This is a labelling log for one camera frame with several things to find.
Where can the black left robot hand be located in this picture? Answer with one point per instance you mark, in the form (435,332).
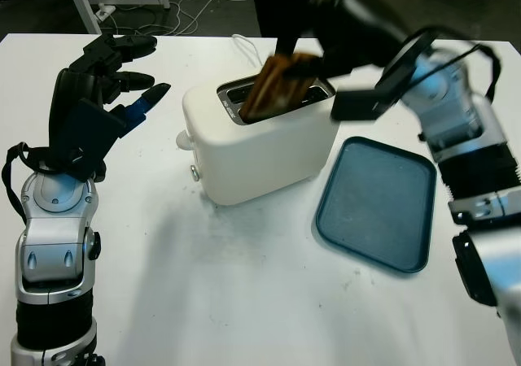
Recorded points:
(73,89)

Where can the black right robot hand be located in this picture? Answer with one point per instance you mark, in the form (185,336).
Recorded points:
(350,36)

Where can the brown toast slice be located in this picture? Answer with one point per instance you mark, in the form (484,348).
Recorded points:
(277,89)

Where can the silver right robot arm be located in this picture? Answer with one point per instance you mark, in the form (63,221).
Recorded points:
(460,118)

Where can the person in beige hoodie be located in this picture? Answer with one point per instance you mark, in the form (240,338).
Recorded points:
(281,8)

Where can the white two-slot toaster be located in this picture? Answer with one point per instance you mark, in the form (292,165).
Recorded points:
(252,162)

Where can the white power strip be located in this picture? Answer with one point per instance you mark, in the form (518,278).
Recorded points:
(103,14)

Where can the blue plastic tray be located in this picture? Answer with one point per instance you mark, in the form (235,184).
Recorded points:
(374,207)

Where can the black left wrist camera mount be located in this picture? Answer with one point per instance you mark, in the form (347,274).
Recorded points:
(85,136)

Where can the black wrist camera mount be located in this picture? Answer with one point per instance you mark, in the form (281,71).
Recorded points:
(386,93)
(85,136)

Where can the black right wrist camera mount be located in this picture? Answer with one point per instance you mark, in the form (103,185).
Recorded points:
(386,93)

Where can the white metal desk frame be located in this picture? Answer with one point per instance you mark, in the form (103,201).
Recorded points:
(85,0)

